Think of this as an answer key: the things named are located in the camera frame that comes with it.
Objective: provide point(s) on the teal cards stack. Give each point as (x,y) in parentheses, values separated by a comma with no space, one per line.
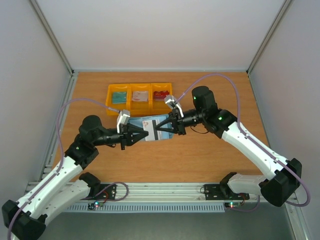
(119,97)

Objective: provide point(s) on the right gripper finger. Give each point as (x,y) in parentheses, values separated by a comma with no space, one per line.
(168,130)
(170,123)

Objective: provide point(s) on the circuit board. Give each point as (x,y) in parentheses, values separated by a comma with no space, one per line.
(94,205)
(233,204)

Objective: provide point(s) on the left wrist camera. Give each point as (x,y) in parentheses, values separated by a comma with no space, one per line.
(122,119)

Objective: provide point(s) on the left circuit board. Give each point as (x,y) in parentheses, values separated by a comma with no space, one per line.
(94,205)

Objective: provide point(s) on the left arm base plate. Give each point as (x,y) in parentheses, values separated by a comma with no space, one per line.
(101,192)

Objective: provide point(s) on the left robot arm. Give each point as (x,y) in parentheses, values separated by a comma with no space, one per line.
(28,217)

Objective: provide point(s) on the white pink cards stack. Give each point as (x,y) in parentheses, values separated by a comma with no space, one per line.
(140,96)

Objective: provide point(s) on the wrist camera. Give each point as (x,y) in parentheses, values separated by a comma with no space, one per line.
(173,104)
(122,119)

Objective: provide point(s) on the grey slotted cable duct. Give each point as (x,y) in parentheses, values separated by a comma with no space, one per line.
(139,207)

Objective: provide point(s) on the white card black stripe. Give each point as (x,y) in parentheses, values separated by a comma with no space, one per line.
(150,127)

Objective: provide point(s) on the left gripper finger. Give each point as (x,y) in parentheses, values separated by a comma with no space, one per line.
(133,129)
(132,139)

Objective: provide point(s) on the left yellow bin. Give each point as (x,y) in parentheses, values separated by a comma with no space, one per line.
(117,87)

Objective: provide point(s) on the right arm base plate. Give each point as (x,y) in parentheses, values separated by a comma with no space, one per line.
(212,192)

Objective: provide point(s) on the middle yellow bin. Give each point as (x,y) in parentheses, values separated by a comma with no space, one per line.
(140,108)

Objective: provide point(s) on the right circuit board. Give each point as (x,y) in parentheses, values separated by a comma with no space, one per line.
(233,204)

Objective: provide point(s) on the teal card holder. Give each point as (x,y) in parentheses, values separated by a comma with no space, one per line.
(138,122)

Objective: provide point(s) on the aluminium front rail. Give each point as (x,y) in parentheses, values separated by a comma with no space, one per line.
(162,192)

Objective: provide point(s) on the yellow bin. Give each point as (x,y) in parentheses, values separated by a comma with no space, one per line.
(117,87)
(159,107)
(140,108)

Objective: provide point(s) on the right yellow bin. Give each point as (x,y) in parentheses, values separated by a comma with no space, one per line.
(159,107)

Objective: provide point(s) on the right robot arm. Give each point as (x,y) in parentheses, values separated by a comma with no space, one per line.
(280,177)

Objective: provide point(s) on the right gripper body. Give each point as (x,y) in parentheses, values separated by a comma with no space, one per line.
(178,122)

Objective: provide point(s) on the red cards stack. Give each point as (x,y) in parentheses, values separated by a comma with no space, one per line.
(160,95)

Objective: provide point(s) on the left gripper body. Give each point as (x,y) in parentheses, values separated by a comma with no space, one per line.
(124,137)

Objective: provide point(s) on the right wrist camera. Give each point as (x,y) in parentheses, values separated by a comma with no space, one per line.
(173,104)

